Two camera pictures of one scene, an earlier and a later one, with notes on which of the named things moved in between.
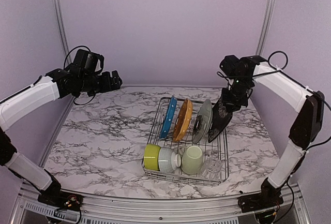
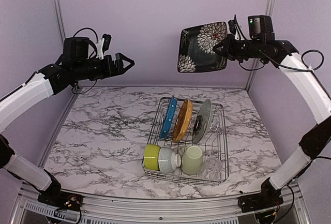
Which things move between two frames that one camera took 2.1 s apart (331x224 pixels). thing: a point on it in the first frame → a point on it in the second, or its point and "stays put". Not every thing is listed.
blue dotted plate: (168, 117) stays put
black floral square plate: (222, 115) → (196, 54)
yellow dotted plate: (183, 120) stays put
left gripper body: (92, 86) → (106, 70)
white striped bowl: (168, 161) stays put
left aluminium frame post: (58, 4) stays put
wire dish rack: (179, 149) stays put
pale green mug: (192, 160) stays put
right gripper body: (236, 97) → (240, 50)
